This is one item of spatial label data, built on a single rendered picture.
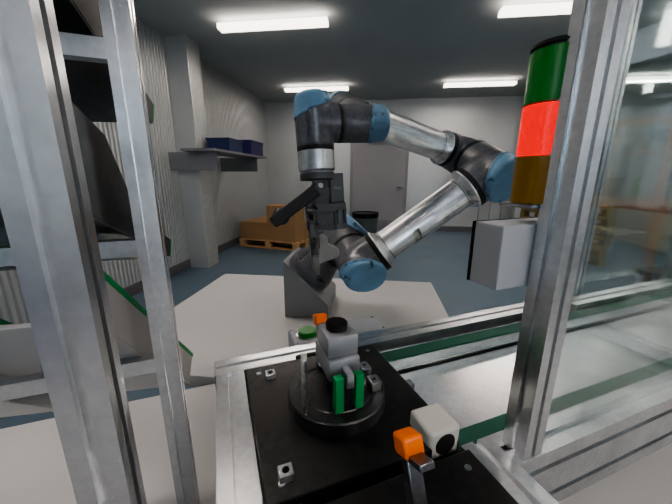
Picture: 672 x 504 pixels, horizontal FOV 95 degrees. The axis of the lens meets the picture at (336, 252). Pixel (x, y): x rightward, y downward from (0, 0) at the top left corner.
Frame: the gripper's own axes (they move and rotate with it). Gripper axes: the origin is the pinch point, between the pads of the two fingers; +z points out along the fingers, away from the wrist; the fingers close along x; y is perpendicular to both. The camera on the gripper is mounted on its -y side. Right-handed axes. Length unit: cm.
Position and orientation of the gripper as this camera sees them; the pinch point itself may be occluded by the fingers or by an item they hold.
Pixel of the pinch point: (314, 269)
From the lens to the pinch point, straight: 66.8
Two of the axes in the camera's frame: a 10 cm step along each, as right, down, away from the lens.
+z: 0.6, 9.8, 1.7
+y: 9.9, -0.8, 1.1
